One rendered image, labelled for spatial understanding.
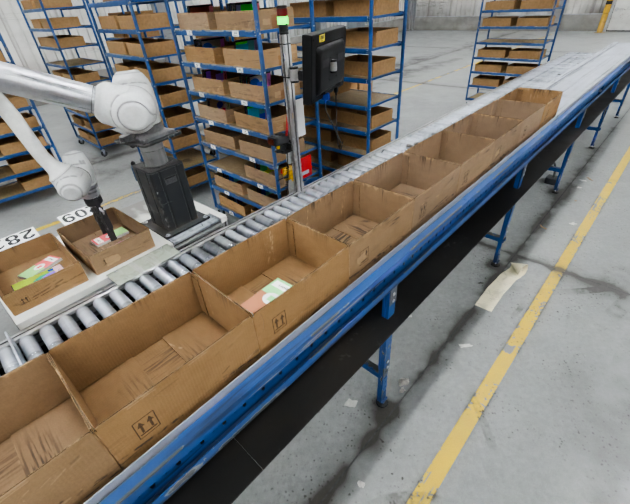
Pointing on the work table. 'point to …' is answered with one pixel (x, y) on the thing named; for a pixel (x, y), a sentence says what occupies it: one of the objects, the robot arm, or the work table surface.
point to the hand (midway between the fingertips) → (108, 232)
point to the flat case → (37, 277)
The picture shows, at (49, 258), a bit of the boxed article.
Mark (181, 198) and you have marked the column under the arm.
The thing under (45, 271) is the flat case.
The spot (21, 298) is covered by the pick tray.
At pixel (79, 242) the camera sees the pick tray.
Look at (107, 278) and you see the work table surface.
